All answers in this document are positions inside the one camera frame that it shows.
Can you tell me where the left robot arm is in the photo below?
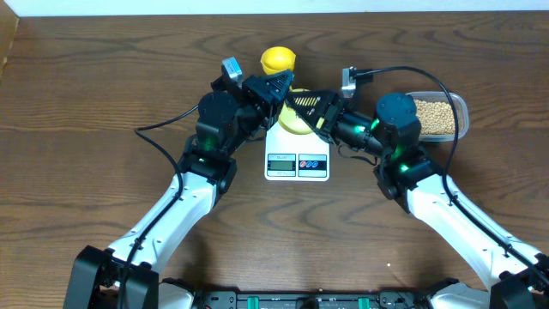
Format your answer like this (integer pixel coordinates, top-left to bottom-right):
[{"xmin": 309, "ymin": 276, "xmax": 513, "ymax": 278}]
[{"xmin": 63, "ymin": 69, "xmax": 294, "ymax": 308}]

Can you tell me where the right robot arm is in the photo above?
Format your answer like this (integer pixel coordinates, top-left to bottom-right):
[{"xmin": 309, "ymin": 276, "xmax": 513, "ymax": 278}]
[{"xmin": 287, "ymin": 90, "xmax": 548, "ymax": 308}]

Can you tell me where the pile of soybeans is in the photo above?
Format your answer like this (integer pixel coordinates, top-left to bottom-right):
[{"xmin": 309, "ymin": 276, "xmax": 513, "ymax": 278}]
[{"xmin": 414, "ymin": 99, "xmax": 455, "ymax": 135}]

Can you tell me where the clear plastic container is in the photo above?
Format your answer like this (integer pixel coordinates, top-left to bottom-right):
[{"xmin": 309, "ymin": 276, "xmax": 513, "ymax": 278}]
[{"xmin": 407, "ymin": 91, "xmax": 469, "ymax": 142}]

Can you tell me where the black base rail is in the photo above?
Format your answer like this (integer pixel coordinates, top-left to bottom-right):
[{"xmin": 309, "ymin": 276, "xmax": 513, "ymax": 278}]
[{"xmin": 190, "ymin": 291, "xmax": 431, "ymax": 309}]

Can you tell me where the yellow bowl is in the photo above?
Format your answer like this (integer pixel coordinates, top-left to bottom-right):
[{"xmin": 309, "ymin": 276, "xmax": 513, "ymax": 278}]
[{"xmin": 278, "ymin": 102, "xmax": 313, "ymax": 135}]

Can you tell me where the black cable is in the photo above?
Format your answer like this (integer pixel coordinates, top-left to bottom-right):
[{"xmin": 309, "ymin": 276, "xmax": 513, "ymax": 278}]
[
  {"xmin": 353, "ymin": 65, "xmax": 549, "ymax": 293},
  {"xmin": 115, "ymin": 105, "xmax": 201, "ymax": 309}
]

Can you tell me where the white digital kitchen scale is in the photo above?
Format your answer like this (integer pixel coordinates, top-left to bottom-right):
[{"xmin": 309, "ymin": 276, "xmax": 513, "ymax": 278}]
[{"xmin": 264, "ymin": 120, "xmax": 330, "ymax": 182}]

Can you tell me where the right black cable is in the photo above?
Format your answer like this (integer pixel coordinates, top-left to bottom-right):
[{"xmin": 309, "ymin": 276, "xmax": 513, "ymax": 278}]
[{"xmin": 353, "ymin": 65, "xmax": 549, "ymax": 293}]

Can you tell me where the yellow measuring scoop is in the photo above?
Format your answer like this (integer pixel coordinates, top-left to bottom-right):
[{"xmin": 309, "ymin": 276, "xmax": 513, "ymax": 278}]
[{"xmin": 260, "ymin": 46, "xmax": 296, "ymax": 75}]

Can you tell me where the left black cable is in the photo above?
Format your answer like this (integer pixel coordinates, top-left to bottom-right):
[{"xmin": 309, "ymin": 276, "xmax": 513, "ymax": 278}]
[{"xmin": 115, "ymin": 105, "xmax": 201, "ymax": 309}]

